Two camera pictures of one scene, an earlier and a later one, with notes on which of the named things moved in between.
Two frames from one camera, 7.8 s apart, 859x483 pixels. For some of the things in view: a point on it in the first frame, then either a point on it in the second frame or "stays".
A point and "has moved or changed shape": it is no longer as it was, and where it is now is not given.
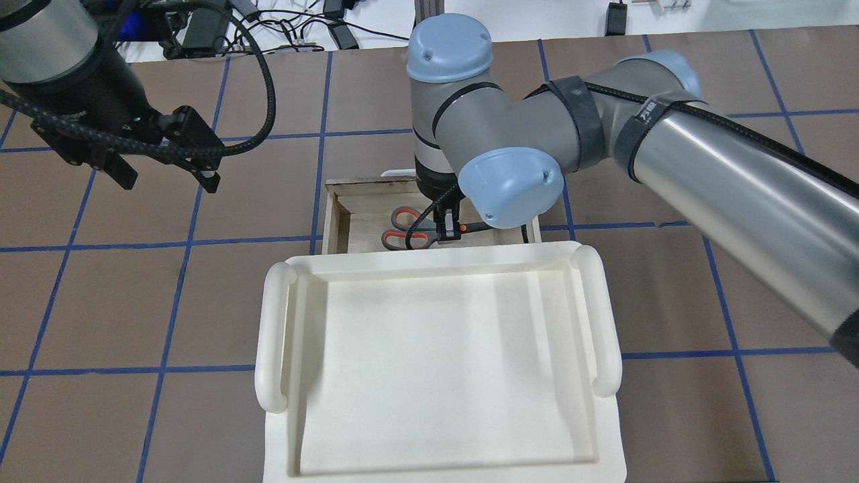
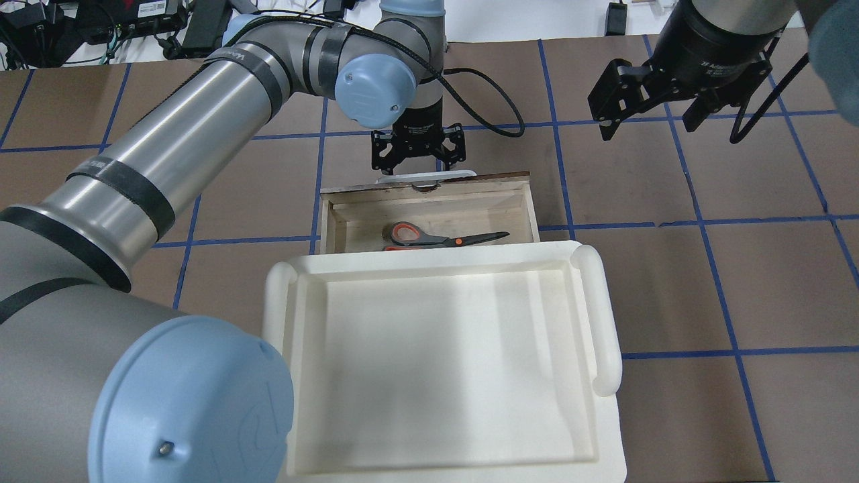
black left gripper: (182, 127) → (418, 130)
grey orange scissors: (425, 235) has moved or changed shape
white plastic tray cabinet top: (480, 364) stays
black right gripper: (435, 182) → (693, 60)
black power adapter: (205, 33) stays
